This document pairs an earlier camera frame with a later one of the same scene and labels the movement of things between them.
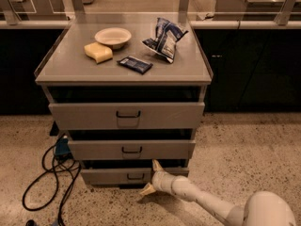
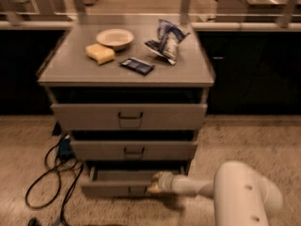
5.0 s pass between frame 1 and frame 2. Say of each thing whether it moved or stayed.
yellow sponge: stayed
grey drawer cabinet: stayed
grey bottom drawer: moved
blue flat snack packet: stayed
